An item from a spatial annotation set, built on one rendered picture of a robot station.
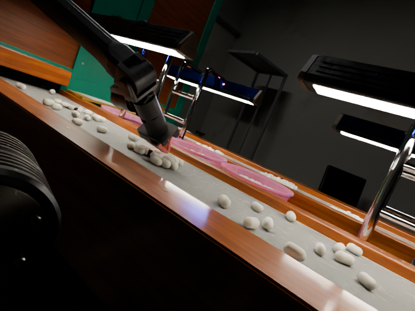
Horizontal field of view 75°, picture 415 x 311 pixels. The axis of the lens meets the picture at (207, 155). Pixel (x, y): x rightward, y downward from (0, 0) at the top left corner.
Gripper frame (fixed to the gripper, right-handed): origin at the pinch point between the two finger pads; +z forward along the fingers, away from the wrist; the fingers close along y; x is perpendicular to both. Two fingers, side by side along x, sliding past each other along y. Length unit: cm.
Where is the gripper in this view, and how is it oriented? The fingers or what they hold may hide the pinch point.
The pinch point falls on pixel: (167, 150)
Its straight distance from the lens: 79.1
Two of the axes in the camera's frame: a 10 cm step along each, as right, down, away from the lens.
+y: -7.8, -3.9, 5.0
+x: -6.1, 6.7, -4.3
